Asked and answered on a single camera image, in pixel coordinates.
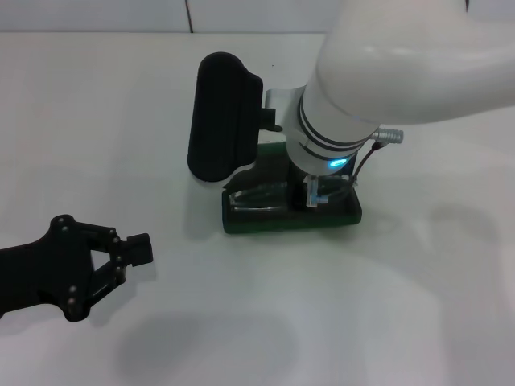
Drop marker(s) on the silver right camera bracket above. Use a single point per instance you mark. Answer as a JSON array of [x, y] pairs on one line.
[[281, 102]]

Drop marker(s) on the green glasses case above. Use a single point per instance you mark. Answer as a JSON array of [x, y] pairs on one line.
[[281, 223]]

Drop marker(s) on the clear plastic glasses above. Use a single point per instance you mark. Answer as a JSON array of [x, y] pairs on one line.
[[257, 195]]

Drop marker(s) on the silver right gripper connector stub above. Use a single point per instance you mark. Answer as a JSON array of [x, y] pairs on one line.
[[313, 195]]

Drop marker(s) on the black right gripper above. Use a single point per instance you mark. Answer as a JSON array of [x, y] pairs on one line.
[[297, 193]]

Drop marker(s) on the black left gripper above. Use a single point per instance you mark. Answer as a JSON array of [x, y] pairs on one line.
[[40, 273]]

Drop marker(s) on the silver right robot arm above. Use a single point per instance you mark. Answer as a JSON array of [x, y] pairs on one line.
[[402, 68]]

